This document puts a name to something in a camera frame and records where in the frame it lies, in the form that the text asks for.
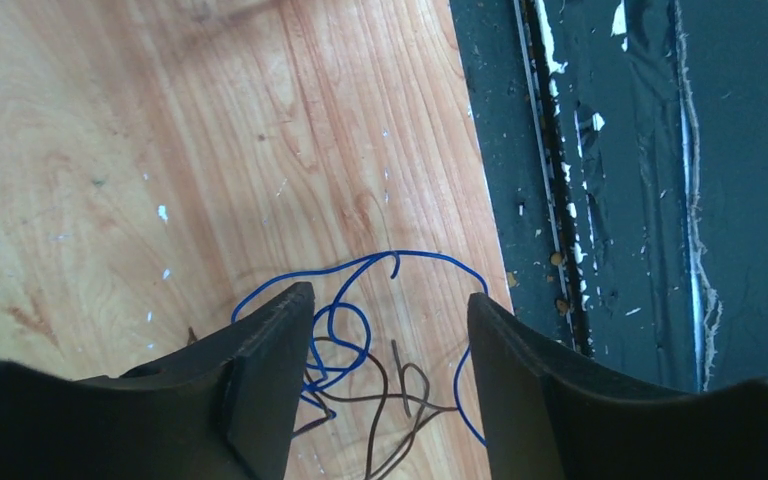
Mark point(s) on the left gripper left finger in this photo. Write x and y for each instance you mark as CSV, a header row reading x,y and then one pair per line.
x,y
223,407

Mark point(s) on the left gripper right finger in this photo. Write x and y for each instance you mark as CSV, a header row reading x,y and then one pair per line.
x,y
551,413

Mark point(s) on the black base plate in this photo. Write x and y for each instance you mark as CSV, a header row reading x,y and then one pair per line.
x,y
625,145

